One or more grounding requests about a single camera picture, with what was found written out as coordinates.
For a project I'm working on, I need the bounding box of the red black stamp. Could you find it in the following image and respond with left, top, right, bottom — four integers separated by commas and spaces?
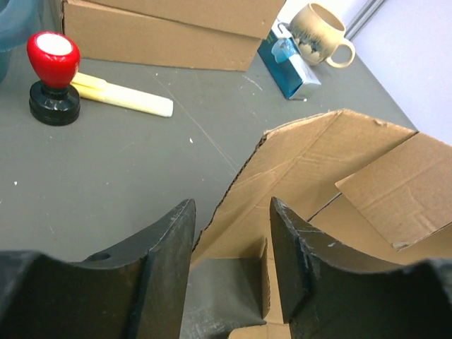
26, 30, 81, 126

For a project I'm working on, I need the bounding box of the teal plastic bin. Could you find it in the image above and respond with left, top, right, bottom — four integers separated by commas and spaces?
1, 0, 63, 82

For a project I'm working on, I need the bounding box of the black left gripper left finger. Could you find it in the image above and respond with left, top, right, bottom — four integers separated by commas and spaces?
1, 199, 196, 338

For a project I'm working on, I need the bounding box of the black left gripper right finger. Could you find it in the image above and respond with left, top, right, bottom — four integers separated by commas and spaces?
270, 198, 451, 338

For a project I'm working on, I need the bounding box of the lower folded cardboard box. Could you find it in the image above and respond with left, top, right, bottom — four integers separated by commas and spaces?
61, 1, 261, 71

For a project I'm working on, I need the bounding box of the beige ceramic mug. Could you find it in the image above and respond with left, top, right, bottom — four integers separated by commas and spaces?
289, 3, 356, 69

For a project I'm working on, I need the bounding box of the brown cardboard box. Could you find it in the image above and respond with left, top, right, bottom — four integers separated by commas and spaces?
192, 109, 451, 338

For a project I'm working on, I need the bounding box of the blue toothpaste box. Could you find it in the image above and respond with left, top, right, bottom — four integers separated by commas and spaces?
258, 19, 321, 101

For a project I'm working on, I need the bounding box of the yellow highlighter marker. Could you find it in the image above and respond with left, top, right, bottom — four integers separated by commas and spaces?
71, 72, 174, 117

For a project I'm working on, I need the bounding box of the upper folded cardboard box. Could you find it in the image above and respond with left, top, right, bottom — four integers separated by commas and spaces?
95, 0, 285, 39

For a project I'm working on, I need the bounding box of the folded cardboard box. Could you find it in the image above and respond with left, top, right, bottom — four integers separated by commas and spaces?
61, 1, 261, 71
95, 0, 285, 39

